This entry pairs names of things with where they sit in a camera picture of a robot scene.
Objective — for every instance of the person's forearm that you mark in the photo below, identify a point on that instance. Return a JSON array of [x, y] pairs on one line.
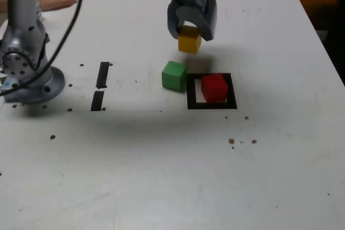
[[2, 2]]

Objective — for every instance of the black tape square outline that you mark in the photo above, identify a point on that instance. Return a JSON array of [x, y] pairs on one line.
[[210, 106]]

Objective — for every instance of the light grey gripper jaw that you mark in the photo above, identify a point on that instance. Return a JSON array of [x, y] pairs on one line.
[[188, 14]]

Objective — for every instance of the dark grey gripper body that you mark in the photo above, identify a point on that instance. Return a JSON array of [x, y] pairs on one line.
[[188, 1]]

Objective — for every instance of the red cube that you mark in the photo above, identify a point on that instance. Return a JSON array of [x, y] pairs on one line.
[[214, 87]]

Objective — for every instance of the yellow cube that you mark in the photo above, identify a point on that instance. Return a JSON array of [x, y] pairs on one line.
[[190, 42]]

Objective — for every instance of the black tape strip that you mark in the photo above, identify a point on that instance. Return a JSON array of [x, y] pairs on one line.
[[97, 100]]

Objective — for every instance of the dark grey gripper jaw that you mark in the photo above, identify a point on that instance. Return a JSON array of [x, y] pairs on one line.
[[172, 22]]

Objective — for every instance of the green cube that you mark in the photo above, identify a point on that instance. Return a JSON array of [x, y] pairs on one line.
[[173, 76]]

